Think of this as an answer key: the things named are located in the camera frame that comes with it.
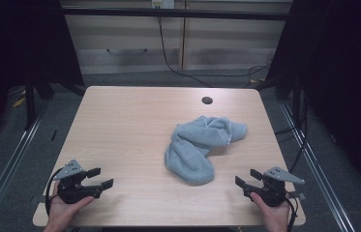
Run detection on dark curtain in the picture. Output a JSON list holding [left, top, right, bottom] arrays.
[[265, 0, 361, 197], [0, 0, 85, 158]]

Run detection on white wall socket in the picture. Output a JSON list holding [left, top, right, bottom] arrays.
[[151, 0, 176, 10]]

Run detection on white cabinet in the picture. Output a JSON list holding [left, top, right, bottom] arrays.
[[60, 0, 294, 75]]

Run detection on yellow floor tape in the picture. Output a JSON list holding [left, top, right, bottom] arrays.
[[12, 90, 27, 109]]

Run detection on long black wall cable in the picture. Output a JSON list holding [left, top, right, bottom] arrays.
[[157, 15, 273, 89]]

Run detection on person's left hand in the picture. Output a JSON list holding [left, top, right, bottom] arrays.
[[44, 183, 95, 232]]

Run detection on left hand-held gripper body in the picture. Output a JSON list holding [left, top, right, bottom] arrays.
[[52, 159, 103, 205]]

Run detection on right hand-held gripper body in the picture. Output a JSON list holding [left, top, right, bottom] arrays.
[[242, 166, 306, 207]]

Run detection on black floor cable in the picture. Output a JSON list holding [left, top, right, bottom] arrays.
[[274, 122, 309, 173]]

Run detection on black stand post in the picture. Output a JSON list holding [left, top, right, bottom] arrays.
[[24, 76, 38, 131]]

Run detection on person's right hand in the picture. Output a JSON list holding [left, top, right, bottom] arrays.
[[250, 191, 290, 232]]

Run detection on light blue towel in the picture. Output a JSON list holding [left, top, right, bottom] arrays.
[[164, 115, 248, 187]]

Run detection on metal floor rail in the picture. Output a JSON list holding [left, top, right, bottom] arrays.
[[279, 101, 357, 232], [0, 105, 50, 232]]

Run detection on black horizontal bar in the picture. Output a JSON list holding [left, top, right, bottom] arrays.
[[61, 7, 294, 21]]

